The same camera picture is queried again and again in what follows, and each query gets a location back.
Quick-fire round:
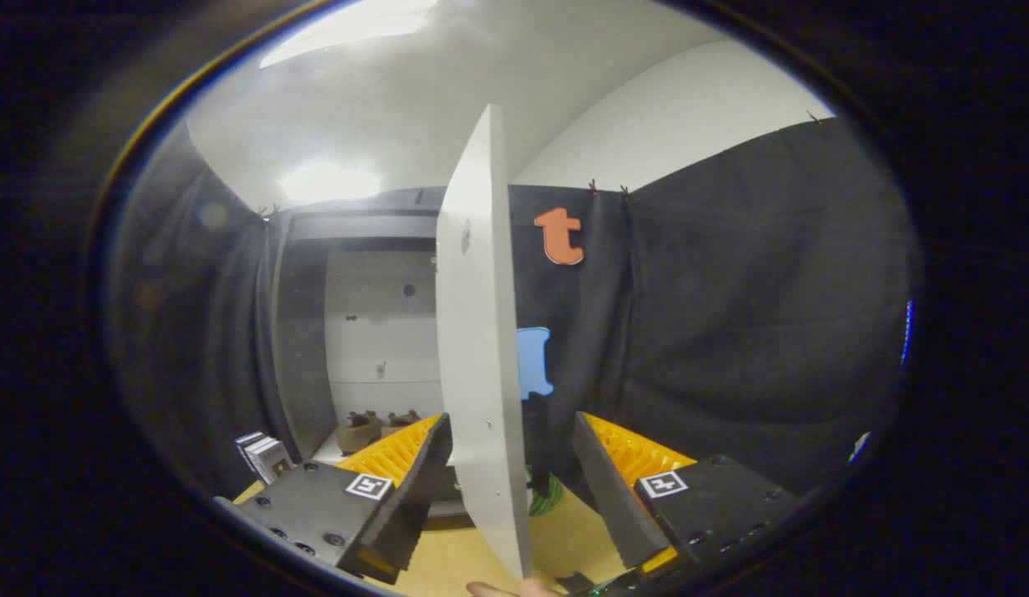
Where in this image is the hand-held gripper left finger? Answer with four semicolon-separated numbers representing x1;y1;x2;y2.
216;412;454;586

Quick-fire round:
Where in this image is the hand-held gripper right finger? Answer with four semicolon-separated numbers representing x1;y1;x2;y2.
572;410;805;577

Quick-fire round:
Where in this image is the white shoe cabinet door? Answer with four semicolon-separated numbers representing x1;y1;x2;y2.
435;104;534;580

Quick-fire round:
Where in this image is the grey shoe cabinet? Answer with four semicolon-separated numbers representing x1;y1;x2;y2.
269;187;465;531

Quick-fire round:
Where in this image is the grey printed book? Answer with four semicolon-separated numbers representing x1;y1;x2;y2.
253;438;295;486

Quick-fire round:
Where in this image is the black backdrop cloth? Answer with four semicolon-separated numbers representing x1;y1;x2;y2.
108;116;917;507

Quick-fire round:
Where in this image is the ceiling light panel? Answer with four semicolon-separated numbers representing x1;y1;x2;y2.
280;162;381;204
260;0;440;69

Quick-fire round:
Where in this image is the green cable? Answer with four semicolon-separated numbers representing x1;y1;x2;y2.
527;468;565;517

